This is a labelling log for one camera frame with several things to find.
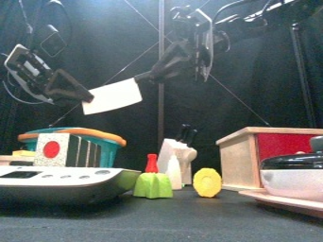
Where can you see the dark vertical frame pole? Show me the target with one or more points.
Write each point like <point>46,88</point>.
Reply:
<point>161,104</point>

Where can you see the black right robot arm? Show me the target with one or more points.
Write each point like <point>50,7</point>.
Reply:
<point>261,22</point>

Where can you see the pink tray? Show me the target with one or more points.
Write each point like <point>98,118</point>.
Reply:
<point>294,204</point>

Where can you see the teal basket orange rim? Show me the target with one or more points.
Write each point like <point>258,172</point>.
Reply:
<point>110,151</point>

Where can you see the wooden box red panel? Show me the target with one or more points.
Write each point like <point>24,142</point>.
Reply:
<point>236,157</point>

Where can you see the white toy kitchen scale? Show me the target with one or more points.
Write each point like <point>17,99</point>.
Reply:
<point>64,186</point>

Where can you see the black and white pot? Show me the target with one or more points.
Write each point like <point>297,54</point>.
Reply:
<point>290,182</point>

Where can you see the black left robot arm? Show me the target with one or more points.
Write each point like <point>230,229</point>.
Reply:
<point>53,42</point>

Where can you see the yellow toy corn slice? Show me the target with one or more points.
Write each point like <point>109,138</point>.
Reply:
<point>208,182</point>

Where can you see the yellow green toy food piece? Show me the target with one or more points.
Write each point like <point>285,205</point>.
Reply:
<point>24,153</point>

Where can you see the white toy knife block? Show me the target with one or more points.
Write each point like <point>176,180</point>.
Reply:
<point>169,148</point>

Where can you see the white toy bottle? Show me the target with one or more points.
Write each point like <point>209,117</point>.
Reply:
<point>174,175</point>

